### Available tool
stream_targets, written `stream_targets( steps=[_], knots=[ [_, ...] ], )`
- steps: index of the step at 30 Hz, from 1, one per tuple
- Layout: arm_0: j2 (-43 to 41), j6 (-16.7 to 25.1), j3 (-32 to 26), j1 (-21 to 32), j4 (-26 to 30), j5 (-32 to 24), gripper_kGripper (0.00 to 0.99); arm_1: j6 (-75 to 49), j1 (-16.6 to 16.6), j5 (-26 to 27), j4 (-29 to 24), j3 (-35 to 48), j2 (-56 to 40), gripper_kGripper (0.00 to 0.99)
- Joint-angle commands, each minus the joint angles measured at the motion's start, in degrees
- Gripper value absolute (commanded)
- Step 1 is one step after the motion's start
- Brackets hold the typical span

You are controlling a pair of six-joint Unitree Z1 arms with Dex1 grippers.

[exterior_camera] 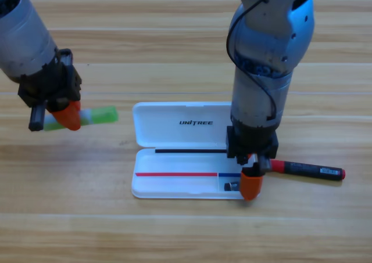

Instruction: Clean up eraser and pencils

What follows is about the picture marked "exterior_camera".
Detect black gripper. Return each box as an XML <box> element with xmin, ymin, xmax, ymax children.
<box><xmin>226</xmin><ymin>125</ymin><xmax>279</xmax><ymax>201</ymax></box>
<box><xmin>17</xmin><ymin>48</ymin><xmax>83</xmax><ymax>132</ymax></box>

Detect red and black whiteboard marker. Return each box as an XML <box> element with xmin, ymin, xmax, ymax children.
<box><xmin>269</xmin><ymin>159</ymin><xmax>346</xmax><ymax>182</ymax></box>

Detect black eraser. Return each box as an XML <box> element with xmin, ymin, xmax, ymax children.
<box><xmin>224</xmin><ymin>181</ymin><xmax>242</xmax><ymax>192</ymax></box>

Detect white Unitree pencil case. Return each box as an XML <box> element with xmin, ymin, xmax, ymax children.
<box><xmin>131</xmin><ymin>101</ymin><xmax>259</xmax><ymax>200</ymax></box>

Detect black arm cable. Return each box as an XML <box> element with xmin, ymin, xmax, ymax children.
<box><xmin>226</xmin><ymin>0</ymin><xmax>287</xmax><ymax>121</ymax></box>

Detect green and white highlighter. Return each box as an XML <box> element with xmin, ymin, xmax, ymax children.
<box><xmin>43</xmin><ymin>106</ymin><xmax>119</xmax><ymax>132</ymax></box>

